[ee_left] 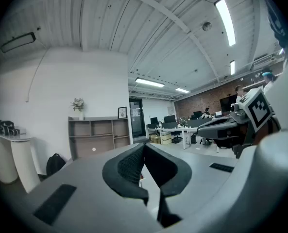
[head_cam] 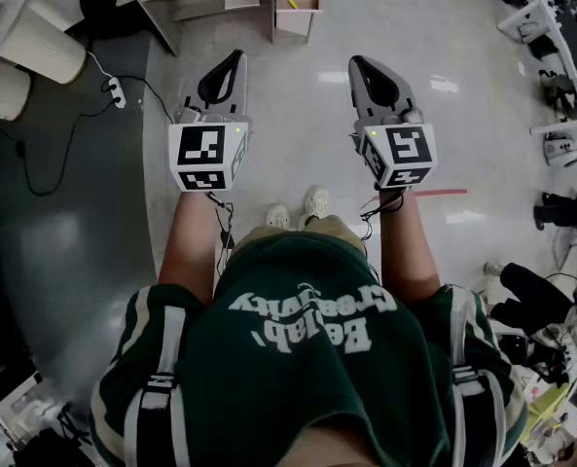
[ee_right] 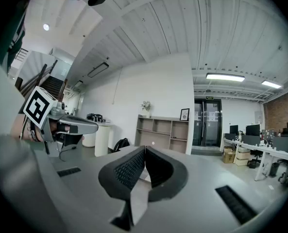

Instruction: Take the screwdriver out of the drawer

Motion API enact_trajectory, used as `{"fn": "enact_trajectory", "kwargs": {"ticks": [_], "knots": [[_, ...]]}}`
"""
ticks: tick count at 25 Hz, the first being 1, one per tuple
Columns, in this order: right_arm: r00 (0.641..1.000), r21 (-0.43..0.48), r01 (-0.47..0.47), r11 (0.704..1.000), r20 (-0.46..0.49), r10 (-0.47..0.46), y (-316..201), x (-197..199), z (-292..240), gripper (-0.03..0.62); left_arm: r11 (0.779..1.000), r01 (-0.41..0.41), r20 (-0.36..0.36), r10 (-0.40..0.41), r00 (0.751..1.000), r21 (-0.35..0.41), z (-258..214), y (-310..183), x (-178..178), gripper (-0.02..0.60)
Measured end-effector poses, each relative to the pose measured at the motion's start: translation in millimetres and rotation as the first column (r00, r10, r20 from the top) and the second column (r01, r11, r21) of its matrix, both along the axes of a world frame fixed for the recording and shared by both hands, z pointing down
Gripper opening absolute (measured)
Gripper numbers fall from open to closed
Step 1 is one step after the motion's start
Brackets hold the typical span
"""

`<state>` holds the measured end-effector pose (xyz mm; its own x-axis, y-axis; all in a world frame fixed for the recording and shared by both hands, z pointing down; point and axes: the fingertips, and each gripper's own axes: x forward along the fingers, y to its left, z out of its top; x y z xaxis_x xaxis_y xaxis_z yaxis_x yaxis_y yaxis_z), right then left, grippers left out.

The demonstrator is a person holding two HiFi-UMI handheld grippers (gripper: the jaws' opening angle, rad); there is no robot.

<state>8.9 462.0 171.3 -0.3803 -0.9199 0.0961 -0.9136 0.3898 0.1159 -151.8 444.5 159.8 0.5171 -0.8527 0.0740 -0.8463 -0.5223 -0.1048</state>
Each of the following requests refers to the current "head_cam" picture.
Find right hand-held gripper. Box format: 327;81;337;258
347;54;439;192

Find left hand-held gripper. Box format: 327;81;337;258
167;49;255;195

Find pinkish wooden drawer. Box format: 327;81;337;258
270;0;325;44

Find person's left forearm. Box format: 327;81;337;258
157;191;222;308

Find person's right forearm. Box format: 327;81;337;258
365;187;441;306

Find white power strip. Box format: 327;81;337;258
101;77;126;111

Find red floor tape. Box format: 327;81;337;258
373;188;469;201

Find person's right white shoe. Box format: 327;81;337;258
297;185;331;231

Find person's white shoe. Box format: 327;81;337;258
265;203;291;230
297;185;331;231

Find person's left white shoe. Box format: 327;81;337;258
265;203;291;230

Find khaki shorts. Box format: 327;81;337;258
231;214;368;258

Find black grey robot equipment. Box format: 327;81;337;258
485;260;577;386

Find dark green printed t-shirt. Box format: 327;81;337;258
90;233;528;467

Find cluttered white shelf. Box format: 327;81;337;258
0;371;94;467

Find black floor cable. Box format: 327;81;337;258
0;95;125;198
116;74;176;122

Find right hand-held gripper black cable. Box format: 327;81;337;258
359;188;410;242

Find hand-held gripper black cable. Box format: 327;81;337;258
205;191;236;277
359;188;410;242

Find white power strip cable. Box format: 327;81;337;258
85;50;115;83

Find left hand-held gripper black cable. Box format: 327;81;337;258
205;191;236;277

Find white office desk frame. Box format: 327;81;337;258
495;0;577;138

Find left white black harness strap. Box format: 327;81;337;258
121;303;188;467

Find white black harness strap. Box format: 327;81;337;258
449;283;509;467
121;303;188;467

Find right white black harness strap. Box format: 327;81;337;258
449;283;509;467

